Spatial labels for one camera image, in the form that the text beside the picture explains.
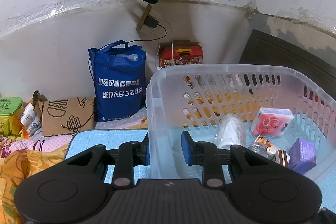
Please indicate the white snack packets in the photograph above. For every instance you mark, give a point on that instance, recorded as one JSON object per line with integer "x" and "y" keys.
{"x": 30, "y": 119}

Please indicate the pink floral bedsheet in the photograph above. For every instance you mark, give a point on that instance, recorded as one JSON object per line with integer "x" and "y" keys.
{"x": 39, "y": 145}

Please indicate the white orange tube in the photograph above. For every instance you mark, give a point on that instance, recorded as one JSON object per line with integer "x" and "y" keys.
{"x": 270, "y": 146}

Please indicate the orange patterned blanket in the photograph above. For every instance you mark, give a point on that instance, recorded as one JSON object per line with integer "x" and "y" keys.
{"x": 15, "y": 169}

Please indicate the small purple box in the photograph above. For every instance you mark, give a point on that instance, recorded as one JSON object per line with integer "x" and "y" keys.
{"x": 304, "y": 154}

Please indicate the red printed carton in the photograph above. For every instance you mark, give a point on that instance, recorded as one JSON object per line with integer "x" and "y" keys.
{"x": 181, "y": 56}

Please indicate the dark wooden headboard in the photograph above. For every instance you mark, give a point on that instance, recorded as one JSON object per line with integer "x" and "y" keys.
{"x": 275, "y": 50}

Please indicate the black charger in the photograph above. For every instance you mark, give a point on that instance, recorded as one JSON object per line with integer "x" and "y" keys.
{"x": 151, "y": 22}

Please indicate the pink rose tissue pack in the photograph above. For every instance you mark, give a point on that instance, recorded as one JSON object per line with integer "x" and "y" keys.
{"x": 270, "y": 121}

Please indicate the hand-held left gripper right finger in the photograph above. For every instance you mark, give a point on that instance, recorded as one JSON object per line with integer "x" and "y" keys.
{"x": 185, "y": 150}

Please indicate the clear plastic bottle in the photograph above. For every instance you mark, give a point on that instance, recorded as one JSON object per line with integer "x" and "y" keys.
{"x": 256, "y": 149}

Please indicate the blue tote bag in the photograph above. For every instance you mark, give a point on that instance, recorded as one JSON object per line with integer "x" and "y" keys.
{"x": 118, "y": 87}

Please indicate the clear round plastic jar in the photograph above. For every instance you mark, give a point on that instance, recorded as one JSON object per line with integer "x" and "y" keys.
{"x": 231, "y": 129}

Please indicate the brown paper bag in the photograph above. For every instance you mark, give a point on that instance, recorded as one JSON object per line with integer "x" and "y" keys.
{"x": 60, "y": 116}

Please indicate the clear plastic basket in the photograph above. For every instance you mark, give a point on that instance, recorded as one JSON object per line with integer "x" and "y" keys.
{"x": 168, "y": 108}

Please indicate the green box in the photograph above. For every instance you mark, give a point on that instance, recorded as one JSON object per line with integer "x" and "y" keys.
{"x": 10, "y": 108}

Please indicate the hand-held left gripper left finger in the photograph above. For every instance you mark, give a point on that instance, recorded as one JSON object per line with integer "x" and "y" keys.
{"x": 147, "y": 153}

